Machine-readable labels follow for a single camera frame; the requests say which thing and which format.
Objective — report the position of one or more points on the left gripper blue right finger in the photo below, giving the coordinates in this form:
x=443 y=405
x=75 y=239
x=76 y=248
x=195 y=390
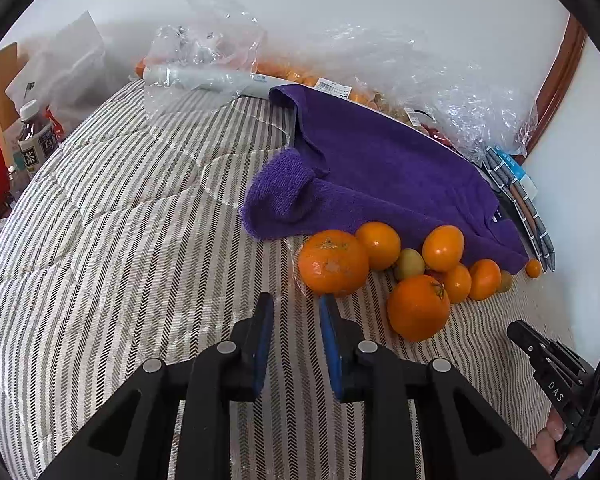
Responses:
x=334 y=343

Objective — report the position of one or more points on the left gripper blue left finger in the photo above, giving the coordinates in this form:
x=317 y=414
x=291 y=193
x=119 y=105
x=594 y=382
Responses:
x=260 y=333

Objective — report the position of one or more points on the large orange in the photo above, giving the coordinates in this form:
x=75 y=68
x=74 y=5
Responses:
x=333 y=262
x=418 y=308

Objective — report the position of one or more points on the large orange front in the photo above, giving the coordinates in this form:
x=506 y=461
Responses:
x=418 y=308

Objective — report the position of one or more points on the small orange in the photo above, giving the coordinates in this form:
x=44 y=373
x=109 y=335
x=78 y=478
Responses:
x=533 y=268
x=456 y=282
x=381 y=242

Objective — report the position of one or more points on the yellow-green fruit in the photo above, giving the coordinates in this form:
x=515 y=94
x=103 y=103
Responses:
x=506 y=282
x=410 y=263

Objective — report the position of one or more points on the yellow-green fruit in pile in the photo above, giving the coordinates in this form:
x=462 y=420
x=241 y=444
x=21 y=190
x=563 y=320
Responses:
x=410 y=263

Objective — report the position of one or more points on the oval orange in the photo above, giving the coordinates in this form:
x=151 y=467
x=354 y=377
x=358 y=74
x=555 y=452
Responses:
x=443 y=248

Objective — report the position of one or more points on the striped quilted table cover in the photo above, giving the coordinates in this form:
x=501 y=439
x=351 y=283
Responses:
x=128 y=245

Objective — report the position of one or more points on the purple towel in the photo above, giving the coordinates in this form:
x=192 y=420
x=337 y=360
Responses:
x=349 y=165

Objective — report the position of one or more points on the checked grey cloth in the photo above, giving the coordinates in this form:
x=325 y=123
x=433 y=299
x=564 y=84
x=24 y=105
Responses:
x=530 y=217

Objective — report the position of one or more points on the blue tissue pack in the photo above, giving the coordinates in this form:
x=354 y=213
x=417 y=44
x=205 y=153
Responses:
x=525 y=181

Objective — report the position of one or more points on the white roll tube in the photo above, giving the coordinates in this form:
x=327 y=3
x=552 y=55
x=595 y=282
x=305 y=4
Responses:
x=235 y=83

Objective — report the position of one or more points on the clear plastic fruit bags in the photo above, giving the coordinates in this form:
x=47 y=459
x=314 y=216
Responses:
x=392 y=70

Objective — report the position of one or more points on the clear bag on left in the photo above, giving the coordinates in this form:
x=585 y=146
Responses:
x=219 y=33

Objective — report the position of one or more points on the plastic drink bottle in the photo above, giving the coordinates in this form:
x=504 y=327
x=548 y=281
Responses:
x=37 y=140

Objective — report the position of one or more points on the white plastic bag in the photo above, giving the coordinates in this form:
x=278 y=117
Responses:
x=68 y=76

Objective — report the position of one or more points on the wooden chair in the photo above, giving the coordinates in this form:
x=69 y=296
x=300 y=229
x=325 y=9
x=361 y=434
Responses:
x=11 y=62

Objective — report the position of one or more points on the brown door frame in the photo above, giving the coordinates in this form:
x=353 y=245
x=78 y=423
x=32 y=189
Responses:
x=559 y=78

